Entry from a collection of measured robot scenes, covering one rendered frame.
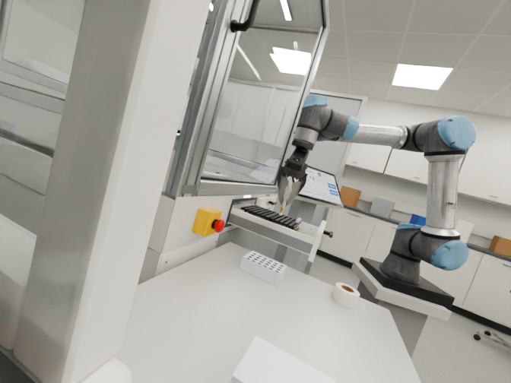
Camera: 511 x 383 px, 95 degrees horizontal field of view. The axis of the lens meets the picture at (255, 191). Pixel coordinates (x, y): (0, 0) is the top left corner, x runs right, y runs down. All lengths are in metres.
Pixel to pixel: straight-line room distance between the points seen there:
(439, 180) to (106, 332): 1.00
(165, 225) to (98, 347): 0.43
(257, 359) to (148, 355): 0.16
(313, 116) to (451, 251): 0.66
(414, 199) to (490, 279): 1.37
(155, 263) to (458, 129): 1.00
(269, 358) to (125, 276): 0.28
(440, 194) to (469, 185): 3.38
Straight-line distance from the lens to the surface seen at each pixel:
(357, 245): 3.90
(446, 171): 1.04
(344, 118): 0.83
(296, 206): 1.86
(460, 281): 4.15
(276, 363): 0.41
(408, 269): 1.18
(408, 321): 1.22
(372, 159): 4.23
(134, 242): 0.17
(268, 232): 0.85
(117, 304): 0.19
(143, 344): 0.46
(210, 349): 0.47
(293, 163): 0.69
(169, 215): 0.60
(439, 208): 1.05
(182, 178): 0.58
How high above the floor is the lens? 1.07
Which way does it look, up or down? 6 degrees down
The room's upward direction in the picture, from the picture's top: 17 degrees clockwise
